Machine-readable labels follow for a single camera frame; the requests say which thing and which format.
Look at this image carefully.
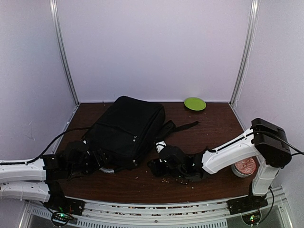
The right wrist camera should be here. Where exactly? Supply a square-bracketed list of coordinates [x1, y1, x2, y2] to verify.
[156, 141, 186, 169]

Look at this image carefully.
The front aluminium rail base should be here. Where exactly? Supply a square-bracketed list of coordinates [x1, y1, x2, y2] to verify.
[20, 187, 295, 228]

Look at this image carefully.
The red patterned white bowl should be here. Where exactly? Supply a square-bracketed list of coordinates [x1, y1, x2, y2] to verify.
[231, 157, 257, 178]

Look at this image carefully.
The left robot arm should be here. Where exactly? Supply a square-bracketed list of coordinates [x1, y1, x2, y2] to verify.
[0, 139, 107, 211]

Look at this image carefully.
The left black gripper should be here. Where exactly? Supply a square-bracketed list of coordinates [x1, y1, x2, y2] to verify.
[67, 148, 112, 176]

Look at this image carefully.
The green plate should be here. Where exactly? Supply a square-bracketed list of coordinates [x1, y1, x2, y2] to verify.
[184, 97, 207, 111]

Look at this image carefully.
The aluminium frame post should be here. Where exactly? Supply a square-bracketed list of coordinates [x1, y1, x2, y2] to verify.
[49, 0, 80, 106]
[230, 0, 260, 107]

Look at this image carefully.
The right aluminium frame post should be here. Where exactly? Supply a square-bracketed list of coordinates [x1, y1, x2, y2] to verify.
[230, 0, 260, 107]

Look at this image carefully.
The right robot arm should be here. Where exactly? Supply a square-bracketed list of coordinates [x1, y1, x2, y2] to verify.
[147, 118, 303, 214]

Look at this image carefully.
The black student bag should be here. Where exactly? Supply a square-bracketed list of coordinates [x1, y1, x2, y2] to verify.
[83, 96, 199, 170]

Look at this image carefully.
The left aluminium frame post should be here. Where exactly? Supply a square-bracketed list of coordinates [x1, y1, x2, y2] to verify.
[49, 0, 80, 106]

